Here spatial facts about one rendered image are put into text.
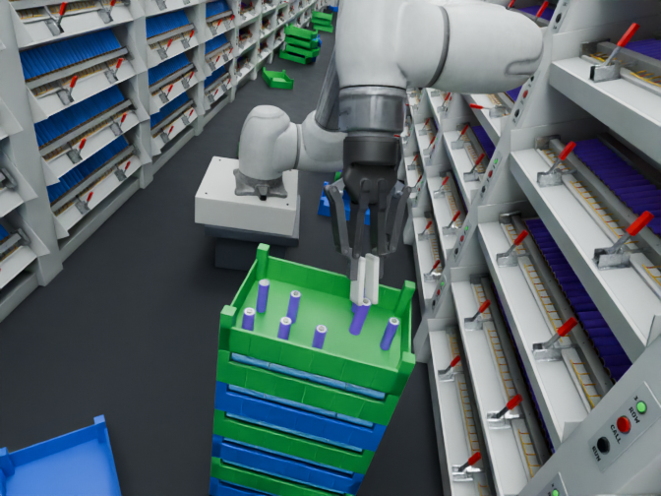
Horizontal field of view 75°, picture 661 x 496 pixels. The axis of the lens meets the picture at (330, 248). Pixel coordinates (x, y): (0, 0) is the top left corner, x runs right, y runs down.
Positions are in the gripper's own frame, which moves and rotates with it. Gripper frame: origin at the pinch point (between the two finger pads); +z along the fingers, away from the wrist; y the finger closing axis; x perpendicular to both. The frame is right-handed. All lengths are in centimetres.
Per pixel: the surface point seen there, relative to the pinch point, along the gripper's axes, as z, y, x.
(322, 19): -230, -234, -619
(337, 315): 11.2, -2.8, -15.2
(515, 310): 10.3, -35.3, -4.4
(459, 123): -32, -83, -84
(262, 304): 8.1, 11.1, -16.6
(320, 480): 45.1, 0.1, -14.7
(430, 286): 25, -60, -65
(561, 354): 13.8, -33.5, 7.6
